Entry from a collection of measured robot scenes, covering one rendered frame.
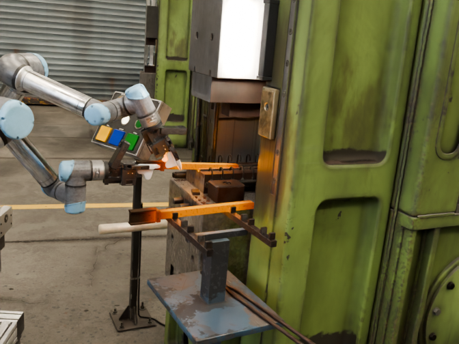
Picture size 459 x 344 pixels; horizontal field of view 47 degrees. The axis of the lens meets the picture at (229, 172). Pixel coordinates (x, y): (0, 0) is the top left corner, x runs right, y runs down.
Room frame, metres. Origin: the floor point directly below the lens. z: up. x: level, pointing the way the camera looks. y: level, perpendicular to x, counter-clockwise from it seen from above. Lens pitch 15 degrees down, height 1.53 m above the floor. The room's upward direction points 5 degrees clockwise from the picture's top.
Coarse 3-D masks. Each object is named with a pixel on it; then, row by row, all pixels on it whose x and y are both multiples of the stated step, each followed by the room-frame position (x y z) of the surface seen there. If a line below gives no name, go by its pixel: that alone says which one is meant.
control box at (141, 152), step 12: (156, 108) 2.37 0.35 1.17; (168, 108) 2.42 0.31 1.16; (120, 120) 2.46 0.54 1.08; (132, 120) 2.42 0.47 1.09; (96, 132) 2.50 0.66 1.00; (132, 132) 2.37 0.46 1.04; (96, 144) 2.49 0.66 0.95; (108, 144) 2.41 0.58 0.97; (144, 144) 2.31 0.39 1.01; (132, 156) 2.35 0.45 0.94; (144, 156) 2.31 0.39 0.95
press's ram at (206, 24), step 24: (216, 0) 1.95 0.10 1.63; (240, 0) 1.93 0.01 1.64; (192, 24) 2.15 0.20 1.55; (216, 24) 1.94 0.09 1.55; (240, 24) 1.93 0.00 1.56; (192, 48) 2.14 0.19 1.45; (216, 48) 1.92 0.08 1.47; (240, 48) 1.94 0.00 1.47; (216, 72) 1.91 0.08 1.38; (240, 72) 1.94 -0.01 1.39
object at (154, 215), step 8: (248, 200) 1.74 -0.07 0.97; (144, 208) 1.54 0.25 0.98; (152, 208) 1.54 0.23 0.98; (176, 208) 1.59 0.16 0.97; (184, 208) 1.60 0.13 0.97; (192, 208) 1.61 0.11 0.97; (200, 208) 1.61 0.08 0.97; (208, 208) 1.63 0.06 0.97; (216, 208) 1.64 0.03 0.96; (224, 208) 1.66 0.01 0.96; (240, 208) 1.69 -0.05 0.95; (248, 208) 1.71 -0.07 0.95; (136, 216) 1.51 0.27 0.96; (144, 216) 1.52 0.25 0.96; (152, 216) 1.54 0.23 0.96; (160, 216) 1.53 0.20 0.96; (168, 216) 1.56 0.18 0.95; (136, 224) 1.50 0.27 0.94; (144, 224) 1.52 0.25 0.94
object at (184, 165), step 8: (136, 160) 1.91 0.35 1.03; (144, 160) 1.93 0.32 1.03; (152, 160) 1.94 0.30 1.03; (160, 160) 1.95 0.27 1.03; (160, 168) 1.93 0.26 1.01; (176, 168) 1.96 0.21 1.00; (184, 168) 1.97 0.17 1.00; (192, 168) 1.99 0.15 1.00; (200, 168) 2.00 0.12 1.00; (208, 168) 2.02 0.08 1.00
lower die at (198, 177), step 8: (216, 168) 2.02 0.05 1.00; (224, 168) 2.04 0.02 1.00; (248, 168) 2.08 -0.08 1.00; (256, 168) 2.10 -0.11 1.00; (192, 176) 2.06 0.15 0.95; (200, 176) 1.98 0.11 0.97; (208, 176) 1.95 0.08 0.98; (216, 176) 1.96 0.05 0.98; (224, 176) 1.98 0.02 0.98; (240, 176) 2.01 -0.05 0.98; (248, 176) 2.03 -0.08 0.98; (256, 176) 2.04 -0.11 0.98; (200, 184) 1.98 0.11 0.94
